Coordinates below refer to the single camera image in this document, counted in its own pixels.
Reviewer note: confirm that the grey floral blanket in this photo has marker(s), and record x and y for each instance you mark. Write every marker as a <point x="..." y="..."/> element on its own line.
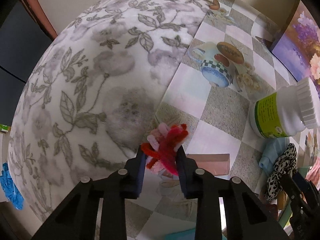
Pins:
<point x="90" y="99"/>

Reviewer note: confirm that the leopard print scrunchie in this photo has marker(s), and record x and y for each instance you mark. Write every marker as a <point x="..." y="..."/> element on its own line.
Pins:
<point x="286" y="164"/>

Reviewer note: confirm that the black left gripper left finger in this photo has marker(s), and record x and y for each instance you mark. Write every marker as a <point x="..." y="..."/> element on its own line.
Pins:
<point x="135" y="175"/>

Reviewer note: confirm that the checkered picture tablecloth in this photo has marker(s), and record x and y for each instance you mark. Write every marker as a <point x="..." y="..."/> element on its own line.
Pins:
<point x="217" y="118"/>

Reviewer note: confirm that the light blue face mask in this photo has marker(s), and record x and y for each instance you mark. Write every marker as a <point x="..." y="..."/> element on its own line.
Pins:
<point x="273" y="150"/>

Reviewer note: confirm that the white green-label pill bottle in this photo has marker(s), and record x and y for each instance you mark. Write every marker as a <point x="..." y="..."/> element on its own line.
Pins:
<point x="287" y="111"/>

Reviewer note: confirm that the floral oil painting canvas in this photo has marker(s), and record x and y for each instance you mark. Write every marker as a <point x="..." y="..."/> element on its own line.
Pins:
<point x="297" y="45"/>

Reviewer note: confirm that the pink white wavy cloth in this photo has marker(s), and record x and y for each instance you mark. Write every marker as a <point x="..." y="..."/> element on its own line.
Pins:
<point x="314" y="174"/>

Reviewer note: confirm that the blue plastic bag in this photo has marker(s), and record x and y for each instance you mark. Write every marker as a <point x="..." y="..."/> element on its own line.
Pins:
<point x="10" y="189"/>

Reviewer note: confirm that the dark blue cabinet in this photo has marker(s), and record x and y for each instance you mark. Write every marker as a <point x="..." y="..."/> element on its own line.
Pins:
<point x="22" y="44"/>

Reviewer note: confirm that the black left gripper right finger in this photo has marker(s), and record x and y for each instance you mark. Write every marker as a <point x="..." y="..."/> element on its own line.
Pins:
<point x="186" y="168"/>

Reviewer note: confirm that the salmon pink board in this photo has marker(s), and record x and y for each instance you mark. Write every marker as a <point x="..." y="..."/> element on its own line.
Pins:
<point x="37" y="13"/>

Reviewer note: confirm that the red pink pipe cleaner bundle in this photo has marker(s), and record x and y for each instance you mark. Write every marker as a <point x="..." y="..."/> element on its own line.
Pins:
<point x="162" y="146"/>

